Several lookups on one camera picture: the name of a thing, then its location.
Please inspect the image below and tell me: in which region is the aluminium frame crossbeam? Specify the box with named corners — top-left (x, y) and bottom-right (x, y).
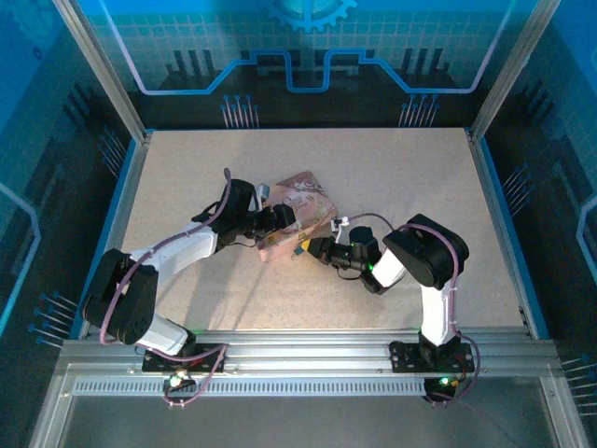
top-left (59, 329), bottom-right (562, 375)

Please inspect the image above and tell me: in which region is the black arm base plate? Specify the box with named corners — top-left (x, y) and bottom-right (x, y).
top-left (388, 339), bottom-right (476, 374)
top-left (141, 342), bottom-right (228, 374)

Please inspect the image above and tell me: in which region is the pink storybook print box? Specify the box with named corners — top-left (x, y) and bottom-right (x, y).
top-left (257, 170), bottom-right (340, 264)

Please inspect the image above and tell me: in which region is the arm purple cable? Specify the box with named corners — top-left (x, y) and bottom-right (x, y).
top-left (99, 167), bottom-right (233, 410)
top-left (342, 212), bottom-right (482, 408)

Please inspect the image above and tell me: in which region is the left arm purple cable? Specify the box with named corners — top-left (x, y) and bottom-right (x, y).
top-left (99, 167), bottom-right (233, 410)

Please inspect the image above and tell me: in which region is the aluminium table side rail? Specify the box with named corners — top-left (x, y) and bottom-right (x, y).
top-left (465, 128), bottom-right (552, 338)
top-left (77, 130), bottom-right (154, 338)

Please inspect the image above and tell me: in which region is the aluminium frame post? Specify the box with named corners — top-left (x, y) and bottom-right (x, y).
top-left (50, 0), bottom-right (153, 142)
top-left (467, 0), bottom-right (557, 142)

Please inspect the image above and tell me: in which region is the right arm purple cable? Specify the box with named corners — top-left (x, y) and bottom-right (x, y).
top-left (342, 212), bottom-right (482, 408)

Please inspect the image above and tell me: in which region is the slotted grey cable duct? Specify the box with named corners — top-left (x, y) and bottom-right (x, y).
top-left (73, 379), bottom-right (429, 399)

